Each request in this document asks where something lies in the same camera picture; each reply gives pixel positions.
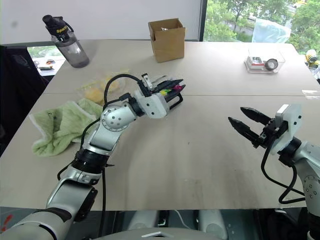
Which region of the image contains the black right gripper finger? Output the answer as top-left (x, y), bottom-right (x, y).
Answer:
top-left (240, 106), bottom-right (274, 126)
top-left (227, 116), bottom-right (264, 149)

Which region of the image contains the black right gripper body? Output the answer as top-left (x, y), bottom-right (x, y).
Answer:
top-left (259, 116), bottom-right (289, 150)

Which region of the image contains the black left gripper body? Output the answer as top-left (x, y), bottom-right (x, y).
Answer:
top-left (162, 87), bottom-right (184, 111)

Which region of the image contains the brown cardboard box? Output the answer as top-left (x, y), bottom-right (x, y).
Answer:
top-left (147, 17), bottom-right (187, 63)

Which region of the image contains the red and white small box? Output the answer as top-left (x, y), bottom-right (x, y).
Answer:
top-left (246, 56), bottom-right (266, 71)

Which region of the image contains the dark tape roll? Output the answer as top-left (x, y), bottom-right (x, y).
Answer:
top-left (264, 58), bottom-right (279, 72)

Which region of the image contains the clear plastic box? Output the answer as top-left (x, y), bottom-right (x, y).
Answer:
top-left (243, 47), bottom-right (287, 74)

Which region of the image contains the clear bag with yellow food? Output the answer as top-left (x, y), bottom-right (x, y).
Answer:
top-left (75, 69), bottom-right (129, 106)

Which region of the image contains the yellow and black object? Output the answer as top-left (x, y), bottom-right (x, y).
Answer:
top-left (305, 48), bottom-right (320, 69)

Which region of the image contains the pale blue plastic bag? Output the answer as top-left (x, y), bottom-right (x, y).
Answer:
top-left (251, 17), bottom-right (292, 44)

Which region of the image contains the white rounded robot leg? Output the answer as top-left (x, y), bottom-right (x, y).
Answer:
top-left (198, 209), bottom-right (229, 240)
top-left (124, 210), bottom-right (161, 230)

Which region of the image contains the grey sports water bottle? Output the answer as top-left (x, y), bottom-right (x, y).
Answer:
top-left (41, 14), bottom-right (90, 69)

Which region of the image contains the green towel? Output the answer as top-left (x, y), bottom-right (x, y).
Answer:
top-left (28, 97), bottom-right (105, 158)

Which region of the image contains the white background desk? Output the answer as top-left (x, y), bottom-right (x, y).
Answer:
top-left (26, 46), bottom-right (66, 77)

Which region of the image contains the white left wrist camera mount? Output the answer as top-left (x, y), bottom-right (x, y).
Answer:
top-left (133, 73), bottom-right (174, 120)

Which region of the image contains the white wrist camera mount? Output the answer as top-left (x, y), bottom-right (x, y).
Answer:
top-left (133, 73), bottom-right (174, 120)
top-left (271, 103), bottom-right (303, 156)

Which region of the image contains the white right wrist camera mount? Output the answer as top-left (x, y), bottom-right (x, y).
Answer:
top-left (271, 103), bottom-right (303, 156)

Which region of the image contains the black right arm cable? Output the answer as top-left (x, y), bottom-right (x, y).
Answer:
top-left (260, 147), bottom-right (307, 205)

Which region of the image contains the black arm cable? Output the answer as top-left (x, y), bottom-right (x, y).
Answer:
top-left (260, 147), bottom-right (307, 205)
top-left (56, 73), bottom-right (145, 236)

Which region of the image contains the dark window frame post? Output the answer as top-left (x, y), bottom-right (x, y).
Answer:
top-left (199, 0), bottom-right (209, 42)

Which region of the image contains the thin white cable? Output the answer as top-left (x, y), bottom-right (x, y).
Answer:
top-left (172, 209), bottom-right (194, 230)

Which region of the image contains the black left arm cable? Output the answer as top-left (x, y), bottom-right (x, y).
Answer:
top-left (56, 73), bottom-right (145, 236)

